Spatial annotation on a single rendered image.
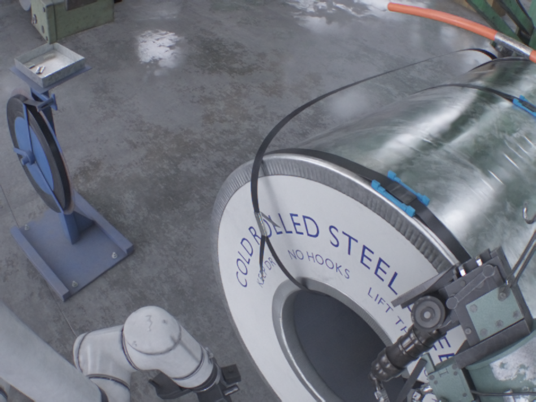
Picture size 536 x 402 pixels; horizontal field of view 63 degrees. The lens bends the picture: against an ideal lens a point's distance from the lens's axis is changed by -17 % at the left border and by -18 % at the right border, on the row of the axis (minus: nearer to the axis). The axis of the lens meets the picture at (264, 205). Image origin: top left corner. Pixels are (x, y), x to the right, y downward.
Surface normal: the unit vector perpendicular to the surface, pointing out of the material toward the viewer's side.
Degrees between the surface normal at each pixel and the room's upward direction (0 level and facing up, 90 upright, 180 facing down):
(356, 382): 4
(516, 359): 42
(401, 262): 90
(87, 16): 92
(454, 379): 58
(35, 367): 71
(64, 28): 92
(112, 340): 25
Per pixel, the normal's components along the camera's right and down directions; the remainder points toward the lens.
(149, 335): -0.28, -0.61
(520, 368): -0.29, -0.15
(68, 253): 0.07, -0.72
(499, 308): -0.55, 0.02
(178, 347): 0.76, 0.21
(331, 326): 0.51, -0.07
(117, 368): 0.65, -0.58
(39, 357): 0.96, -0.18
